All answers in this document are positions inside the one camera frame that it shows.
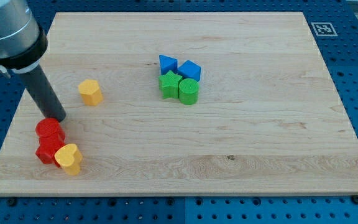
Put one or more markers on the yellow hexagon block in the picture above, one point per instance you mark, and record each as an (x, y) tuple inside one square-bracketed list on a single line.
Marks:
[(90, 92)]

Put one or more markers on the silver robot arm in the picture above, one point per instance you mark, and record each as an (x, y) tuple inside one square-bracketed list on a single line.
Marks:
[(22, 39)]

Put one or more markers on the wooden board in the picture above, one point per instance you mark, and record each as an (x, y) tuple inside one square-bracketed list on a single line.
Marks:
[(268, 120)]

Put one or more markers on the green cylinder block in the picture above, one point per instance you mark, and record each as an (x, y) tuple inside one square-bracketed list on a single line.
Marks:
[(188, 91)]

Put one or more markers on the green star block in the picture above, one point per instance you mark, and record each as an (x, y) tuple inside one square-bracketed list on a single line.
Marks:
[(169, 84)]

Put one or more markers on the blue cube block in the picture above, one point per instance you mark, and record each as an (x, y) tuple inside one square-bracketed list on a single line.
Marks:
[(190, 70)]

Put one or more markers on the blue triangle block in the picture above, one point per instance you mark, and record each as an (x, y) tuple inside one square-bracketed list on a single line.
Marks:
[(168, 64)]

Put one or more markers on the yellow heart block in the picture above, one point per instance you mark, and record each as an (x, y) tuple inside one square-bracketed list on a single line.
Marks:
[(69, 158)]

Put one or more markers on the red cylinder block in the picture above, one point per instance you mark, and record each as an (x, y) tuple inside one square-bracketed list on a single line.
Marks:
[(48, 127)]

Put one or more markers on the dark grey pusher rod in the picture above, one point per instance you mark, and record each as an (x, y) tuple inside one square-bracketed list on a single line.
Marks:
[(41, 91)]

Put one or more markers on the white fiducial marker tag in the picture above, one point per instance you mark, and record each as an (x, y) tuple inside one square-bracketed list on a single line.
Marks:
[(324, 29)]

